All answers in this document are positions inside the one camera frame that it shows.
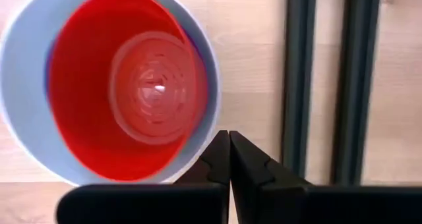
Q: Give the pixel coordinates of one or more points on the red plastic bowl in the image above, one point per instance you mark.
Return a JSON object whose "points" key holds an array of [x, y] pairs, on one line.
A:
{"points": [[92, 102]]}

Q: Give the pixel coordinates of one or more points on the light blue plastic bowl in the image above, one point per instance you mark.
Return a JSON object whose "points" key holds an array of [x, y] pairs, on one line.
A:
{"points": [[24, 85]]}

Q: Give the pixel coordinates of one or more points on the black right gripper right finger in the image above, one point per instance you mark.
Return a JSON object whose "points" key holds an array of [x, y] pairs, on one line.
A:
{"points": [[296, 204]]}

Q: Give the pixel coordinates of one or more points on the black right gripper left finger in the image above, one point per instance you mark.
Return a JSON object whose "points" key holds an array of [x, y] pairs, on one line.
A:
{"points": [[148, 204]]}

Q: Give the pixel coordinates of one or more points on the black aluminium table frame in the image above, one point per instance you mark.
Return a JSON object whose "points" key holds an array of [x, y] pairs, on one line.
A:
{"points": [[298, 85]]}

